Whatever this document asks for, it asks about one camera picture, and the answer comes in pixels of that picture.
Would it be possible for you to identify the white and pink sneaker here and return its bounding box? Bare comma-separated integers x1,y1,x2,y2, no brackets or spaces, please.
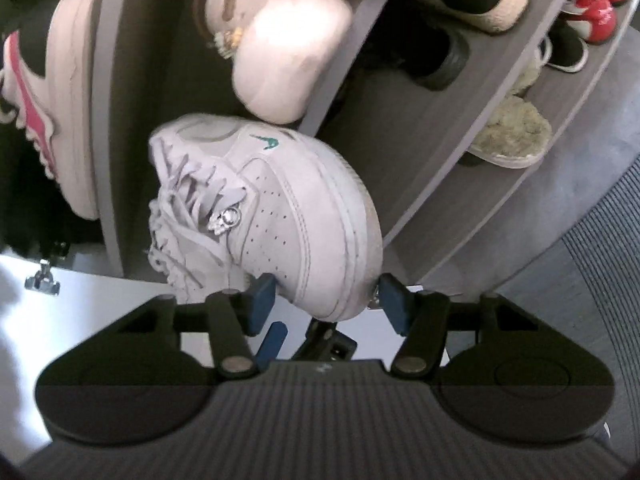
0,0,103,221

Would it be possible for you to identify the beige fuzzy slipper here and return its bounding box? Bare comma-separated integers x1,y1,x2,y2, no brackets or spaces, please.
467,96,553,170

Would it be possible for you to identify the white cabinet door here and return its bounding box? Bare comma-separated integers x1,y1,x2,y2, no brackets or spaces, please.
0,252,431,461

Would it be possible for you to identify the plain black shoe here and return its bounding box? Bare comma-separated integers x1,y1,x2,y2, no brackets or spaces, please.
357,25,471,92

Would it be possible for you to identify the metal door hinge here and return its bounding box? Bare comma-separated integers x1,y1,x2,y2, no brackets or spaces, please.
24,257,63,297

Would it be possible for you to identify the white shoe cabinet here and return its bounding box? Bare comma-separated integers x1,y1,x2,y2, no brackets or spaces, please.
0,0,640,296

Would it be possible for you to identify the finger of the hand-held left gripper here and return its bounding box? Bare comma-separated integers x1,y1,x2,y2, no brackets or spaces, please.
255,321,289,368
292,317,358,361

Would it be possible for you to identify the cream clog with brown strap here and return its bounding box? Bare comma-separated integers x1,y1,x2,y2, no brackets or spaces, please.
192,0,353,126

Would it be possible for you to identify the black shoe with white trim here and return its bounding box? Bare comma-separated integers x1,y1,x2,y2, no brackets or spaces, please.
537,22,591,73

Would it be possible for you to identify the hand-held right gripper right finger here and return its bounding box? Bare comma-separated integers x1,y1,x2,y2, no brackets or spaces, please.
379,272,540,378

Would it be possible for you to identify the white sneaker with green logo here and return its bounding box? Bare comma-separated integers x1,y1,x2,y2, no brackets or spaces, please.
148,114,383,322

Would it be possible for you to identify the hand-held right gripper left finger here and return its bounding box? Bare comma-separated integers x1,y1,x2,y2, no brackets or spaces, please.
115,272,276,377

